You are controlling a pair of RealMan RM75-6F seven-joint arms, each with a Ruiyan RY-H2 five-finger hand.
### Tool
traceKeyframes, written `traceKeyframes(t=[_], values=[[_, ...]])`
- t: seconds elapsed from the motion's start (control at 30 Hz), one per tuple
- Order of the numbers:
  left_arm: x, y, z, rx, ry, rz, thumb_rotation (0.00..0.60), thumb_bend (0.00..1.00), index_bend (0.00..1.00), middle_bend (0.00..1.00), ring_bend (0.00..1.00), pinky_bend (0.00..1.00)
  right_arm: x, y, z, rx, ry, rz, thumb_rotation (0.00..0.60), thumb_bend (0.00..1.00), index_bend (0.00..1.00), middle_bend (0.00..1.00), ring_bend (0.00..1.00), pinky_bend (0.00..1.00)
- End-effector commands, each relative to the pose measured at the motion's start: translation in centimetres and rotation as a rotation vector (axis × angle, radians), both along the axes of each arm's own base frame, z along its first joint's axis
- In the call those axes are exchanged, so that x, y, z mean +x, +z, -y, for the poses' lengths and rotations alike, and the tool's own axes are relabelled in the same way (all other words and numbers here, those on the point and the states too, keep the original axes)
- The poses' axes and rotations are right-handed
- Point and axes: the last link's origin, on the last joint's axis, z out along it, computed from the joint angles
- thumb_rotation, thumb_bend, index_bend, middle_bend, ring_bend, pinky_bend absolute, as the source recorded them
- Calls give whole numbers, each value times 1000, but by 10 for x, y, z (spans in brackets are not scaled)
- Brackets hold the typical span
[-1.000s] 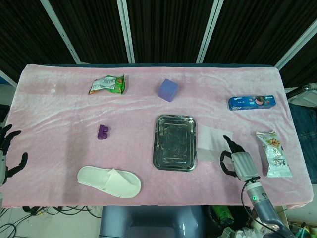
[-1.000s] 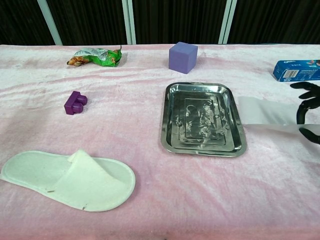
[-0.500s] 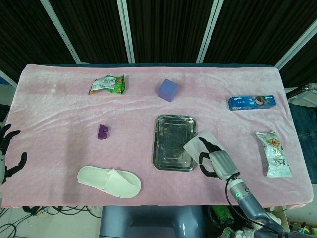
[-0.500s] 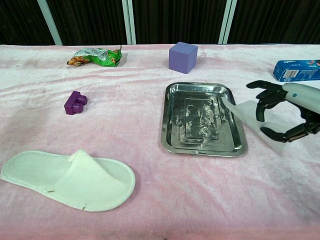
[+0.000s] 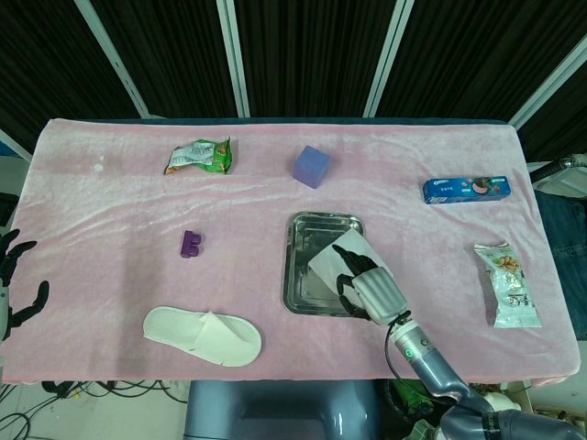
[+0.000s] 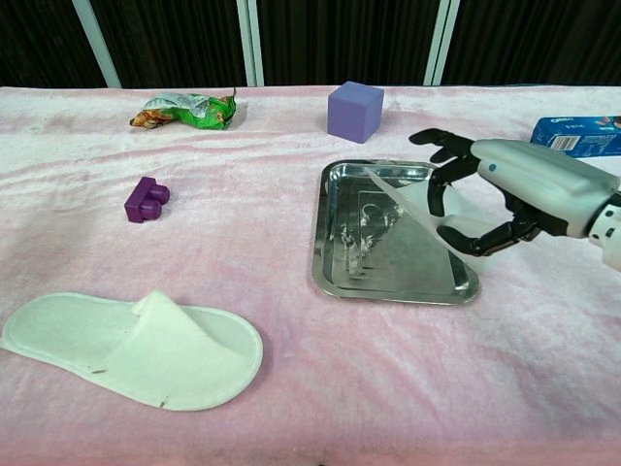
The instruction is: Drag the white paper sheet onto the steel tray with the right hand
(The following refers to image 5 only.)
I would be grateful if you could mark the pink plush table cloth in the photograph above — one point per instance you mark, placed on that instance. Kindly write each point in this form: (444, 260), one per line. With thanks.
(114, 284)

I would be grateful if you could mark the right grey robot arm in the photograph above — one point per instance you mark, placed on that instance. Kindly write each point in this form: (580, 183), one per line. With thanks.
(435, 371)

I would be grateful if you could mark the lilac foam cube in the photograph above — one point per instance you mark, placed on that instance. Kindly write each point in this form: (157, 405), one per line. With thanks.
(311, 167)

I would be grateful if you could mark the blue denim fabric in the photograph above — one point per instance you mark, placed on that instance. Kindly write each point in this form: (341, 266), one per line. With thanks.
(561, 238)

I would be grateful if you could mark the white disposable slipper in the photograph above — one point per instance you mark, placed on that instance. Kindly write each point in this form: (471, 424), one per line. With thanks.
(183, 327)

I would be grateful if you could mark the white frame post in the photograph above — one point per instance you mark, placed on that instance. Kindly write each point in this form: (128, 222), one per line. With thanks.
(548, 87)
(234, 59)
(387, 59)
(117, 59)

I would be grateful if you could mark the rectangular metal tray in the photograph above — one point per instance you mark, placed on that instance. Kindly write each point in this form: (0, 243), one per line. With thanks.
(305, 238)

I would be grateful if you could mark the purple toy building brick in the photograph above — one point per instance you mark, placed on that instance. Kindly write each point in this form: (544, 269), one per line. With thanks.
(189, 245)

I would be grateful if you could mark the pale nut snack bag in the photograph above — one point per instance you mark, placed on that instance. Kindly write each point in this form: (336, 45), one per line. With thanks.
(511, 289)

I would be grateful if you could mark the green crumpled snack bag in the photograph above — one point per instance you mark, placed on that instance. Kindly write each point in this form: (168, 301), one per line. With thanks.
(202, 156)

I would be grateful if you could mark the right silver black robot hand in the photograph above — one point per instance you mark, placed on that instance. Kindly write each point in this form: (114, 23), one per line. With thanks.
(378, 293)

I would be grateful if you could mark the blue grey robot torso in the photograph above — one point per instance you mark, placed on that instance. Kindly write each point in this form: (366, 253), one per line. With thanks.
(275, 412)

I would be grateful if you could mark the blue cookie box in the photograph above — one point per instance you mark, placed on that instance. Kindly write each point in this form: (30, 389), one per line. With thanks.
(463, 189)

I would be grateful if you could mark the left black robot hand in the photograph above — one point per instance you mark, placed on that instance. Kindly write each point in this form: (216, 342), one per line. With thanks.
(25, 311)

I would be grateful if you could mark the white paper towel sheet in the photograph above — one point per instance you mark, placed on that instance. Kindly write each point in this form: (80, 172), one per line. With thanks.
(328, 266)

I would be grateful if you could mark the black pleated curtain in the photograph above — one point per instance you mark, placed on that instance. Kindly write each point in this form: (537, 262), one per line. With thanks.
(312, 55)

